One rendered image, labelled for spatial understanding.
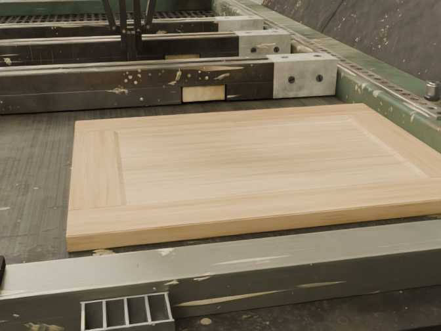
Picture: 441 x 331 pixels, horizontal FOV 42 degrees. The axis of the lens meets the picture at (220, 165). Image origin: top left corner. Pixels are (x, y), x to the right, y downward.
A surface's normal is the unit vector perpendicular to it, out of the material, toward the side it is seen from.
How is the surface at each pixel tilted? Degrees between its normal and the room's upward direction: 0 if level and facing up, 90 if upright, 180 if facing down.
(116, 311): 89
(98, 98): 90
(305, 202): 60
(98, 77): 90
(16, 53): 90
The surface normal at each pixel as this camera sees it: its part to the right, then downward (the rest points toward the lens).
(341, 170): 0.00, -0.92
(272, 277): 0.20, 0.38
